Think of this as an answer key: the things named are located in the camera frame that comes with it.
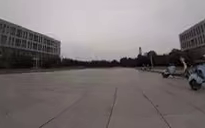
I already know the row of dark trees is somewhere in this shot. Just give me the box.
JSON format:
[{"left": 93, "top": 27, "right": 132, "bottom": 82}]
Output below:
[{"left": 59, "top": 48, "right": 205, "bottom": 68}]

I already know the grey paved plaza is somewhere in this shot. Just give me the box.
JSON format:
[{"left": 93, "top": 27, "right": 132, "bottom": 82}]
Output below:
[{"left": 0, "top": 66, "right": 205, "bottom": 128}]

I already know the distant tower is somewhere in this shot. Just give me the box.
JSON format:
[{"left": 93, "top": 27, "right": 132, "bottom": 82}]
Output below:
[{"left": 138, "top": 46, "right": 143, "bottom": 57}]

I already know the pale blue scooter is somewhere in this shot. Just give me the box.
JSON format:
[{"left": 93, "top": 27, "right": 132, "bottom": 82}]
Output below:
[
  {"left": 161, "top": 56, "right": 188, "bottom": 80},
  {"left": 186, "top": 61, "right": 205, "bottom": 91}
]

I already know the long pale multi-storey building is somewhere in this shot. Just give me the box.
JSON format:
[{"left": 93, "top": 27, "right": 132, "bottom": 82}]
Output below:
[{"left": 0, "top": 15, "right": 62, "bottom": 70}]

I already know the grey multi-storey building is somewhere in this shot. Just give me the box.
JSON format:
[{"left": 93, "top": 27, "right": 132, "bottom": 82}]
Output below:
[{"left": 178, "top": 13, "right": 205, "bottom": 52}]

